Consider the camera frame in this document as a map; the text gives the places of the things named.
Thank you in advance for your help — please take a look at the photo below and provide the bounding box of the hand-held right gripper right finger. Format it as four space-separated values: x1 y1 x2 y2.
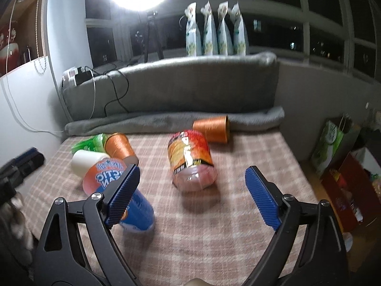
245 165 349 286

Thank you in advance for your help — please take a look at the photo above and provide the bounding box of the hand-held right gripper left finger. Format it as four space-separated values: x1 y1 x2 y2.
32 164 140 286

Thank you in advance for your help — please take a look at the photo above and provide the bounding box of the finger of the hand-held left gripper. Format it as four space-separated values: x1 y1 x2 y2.
13 147 45 174

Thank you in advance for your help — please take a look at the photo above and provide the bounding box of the red printed plastic cup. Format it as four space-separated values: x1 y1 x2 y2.
167 129 217 192

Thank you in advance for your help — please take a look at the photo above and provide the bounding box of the blue and pink printed cup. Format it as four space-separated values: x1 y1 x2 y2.
82 157 155 232

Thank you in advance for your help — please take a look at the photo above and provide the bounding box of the orange cup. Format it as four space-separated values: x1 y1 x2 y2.
105 133 139 165
193 115 230 143

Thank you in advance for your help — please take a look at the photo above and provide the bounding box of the white cup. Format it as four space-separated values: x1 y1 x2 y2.
71 150 109 177

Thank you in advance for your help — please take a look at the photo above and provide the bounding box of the green cup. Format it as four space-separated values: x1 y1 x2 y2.
71 133 108 153

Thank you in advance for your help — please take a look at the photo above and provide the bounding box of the grey fluffy cloth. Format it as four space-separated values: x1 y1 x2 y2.
0 192 35 275

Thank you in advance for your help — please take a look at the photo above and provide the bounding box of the plaid blanket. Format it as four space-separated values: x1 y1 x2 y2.
22 131 319 286

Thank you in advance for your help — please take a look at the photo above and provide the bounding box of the rolled grey blanket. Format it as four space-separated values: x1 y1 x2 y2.
65 106 285 139

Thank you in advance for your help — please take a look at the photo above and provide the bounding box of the green paper bag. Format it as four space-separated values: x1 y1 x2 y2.
311 115 361 179

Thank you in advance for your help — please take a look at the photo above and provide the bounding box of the red cardboard box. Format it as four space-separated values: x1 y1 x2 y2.
321 152 381 233

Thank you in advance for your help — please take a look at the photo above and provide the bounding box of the white power strip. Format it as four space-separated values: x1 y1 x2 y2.
63 67 94 85

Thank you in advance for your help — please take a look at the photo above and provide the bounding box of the grey sofa cushion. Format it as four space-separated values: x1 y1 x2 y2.
61 51 279 120

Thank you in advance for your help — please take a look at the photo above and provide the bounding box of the wooden shelf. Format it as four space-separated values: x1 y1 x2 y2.
0 0 50 78

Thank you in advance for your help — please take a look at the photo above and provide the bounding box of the black tripod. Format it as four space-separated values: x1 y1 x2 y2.
135 10 165 63

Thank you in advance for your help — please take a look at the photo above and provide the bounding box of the white cable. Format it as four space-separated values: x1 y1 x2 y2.
0 6 64 133

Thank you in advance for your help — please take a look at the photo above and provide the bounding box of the black cable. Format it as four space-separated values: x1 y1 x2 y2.
85 66 130 117

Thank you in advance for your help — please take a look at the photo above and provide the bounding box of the white bead chain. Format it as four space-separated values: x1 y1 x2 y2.
33 0 48 74

